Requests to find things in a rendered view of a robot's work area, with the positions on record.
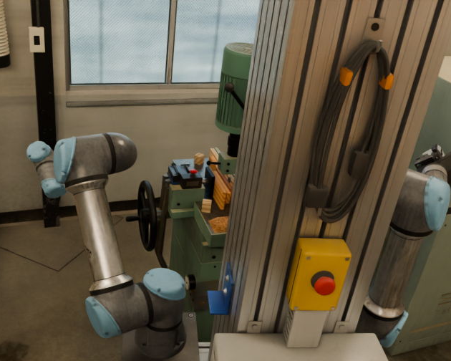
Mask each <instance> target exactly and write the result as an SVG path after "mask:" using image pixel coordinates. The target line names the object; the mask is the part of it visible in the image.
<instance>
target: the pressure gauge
mask: <svg viewBox="0 0 451 361"><path fill-rule="evenodd" d="M186 282H187V283H188V284H186ZM185 288H186V290H187V291H190V290H191V292H192V293H193V292H194V291H195V288H196V280H195V276H194V274H186V275H185Z"/></svg>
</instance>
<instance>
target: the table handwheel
mask: <svg viewBox="0 0 451 361"><path fill-rule="evenodd" d="M145 191H146V194H147V200H148V206H149V208H147V204H146V200H145ZM161 212H162V210H161V211H157V209H156V203H155V196H154V193H153V189H152V186H151V185H150V183H149V182H148V181H147V180H143V181H142V182H141V183H140V186H139V189H138V195H137V215H138V216H139V217H140V220H138V223H139V230H140V237H141V240H142V245H143V246H144V248H145V250H146V251H152V250H153V249H154V248H155V245H156V241H157V220H158V219H161V217H162V214H161ZM167 218H171V217H170V214H169V212H168V213H167ZM149 223H150V240H148V230H149Z"/></svg>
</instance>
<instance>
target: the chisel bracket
mask: <svg viewBox="0 0 451 361"><path fill-rule="evenodd" d="M236 161H237V157H231V156H229V155H228V154H227V152H219V156H218V162H220V163H221V164H220V165H218V169H219V171H220V172H221V173H222V175H229V174H230V175H232V174H235V171H236Z"/></svg>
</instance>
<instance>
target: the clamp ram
mask: <svg viewBox="0 0 451 361"><path fill-rule="evenodd" d="M202 184H203V185H204V186H205V189H206V190H207V192H208V194H209V196H213V191H214V185H215V176H214V174H213V172H212V170H211V169H210V168H209V166H208V167H205V178H203V181H202Z"/></svg>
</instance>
